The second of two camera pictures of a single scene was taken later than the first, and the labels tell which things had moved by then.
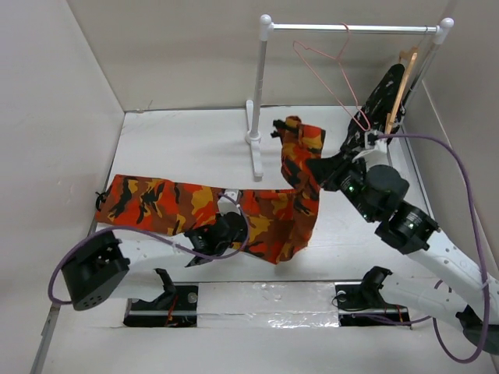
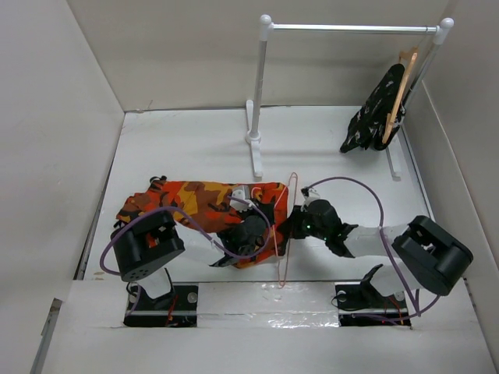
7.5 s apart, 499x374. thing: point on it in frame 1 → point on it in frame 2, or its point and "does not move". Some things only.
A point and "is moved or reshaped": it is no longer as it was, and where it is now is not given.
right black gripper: (327, 169) → (298, 234)
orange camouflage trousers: (280, 220) is moved or reshaped
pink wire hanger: (334, 72) → (280, 284)
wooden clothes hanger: (390, 117) does not move
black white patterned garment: (372, 116) does not move
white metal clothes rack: (253, 113) does not move
